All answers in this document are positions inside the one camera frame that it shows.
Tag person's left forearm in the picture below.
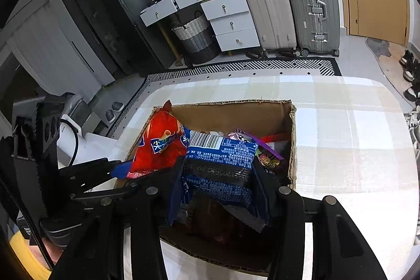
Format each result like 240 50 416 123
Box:
8 231 66 280

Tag dark grey refrigerator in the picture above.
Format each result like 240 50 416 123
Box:
89 0 176 71

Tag silver suitcase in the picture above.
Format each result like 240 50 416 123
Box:
282 0 341 57

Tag cream suitcase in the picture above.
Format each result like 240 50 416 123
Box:
235 0 297 57

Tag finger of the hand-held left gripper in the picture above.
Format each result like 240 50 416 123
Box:
70 178 155 206
58 158 133 196

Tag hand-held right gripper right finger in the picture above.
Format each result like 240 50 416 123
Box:
252 161 388 280

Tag brown door mat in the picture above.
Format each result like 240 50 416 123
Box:
365 36 412 93

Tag white wardrobe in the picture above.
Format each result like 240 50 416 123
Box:
7 0 115 97

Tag woven laundry basket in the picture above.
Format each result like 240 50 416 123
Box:
171 16 220 65

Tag blue cookie packet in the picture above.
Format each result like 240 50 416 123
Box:
166 126 271 233

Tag black cable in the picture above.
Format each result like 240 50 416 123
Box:
0 165 55 271

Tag group of sneakers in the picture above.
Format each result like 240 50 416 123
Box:
398 50 420 144

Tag purple candy packet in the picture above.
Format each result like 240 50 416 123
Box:
227 128 285 174

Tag red chip bag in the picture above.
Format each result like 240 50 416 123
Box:
126 99 189 180

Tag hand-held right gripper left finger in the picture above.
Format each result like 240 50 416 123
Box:
49 162 187 280

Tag white drawer desk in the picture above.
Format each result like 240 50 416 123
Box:
140 0 261 57

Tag brown cardboard box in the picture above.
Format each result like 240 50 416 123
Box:
115 99 297 277

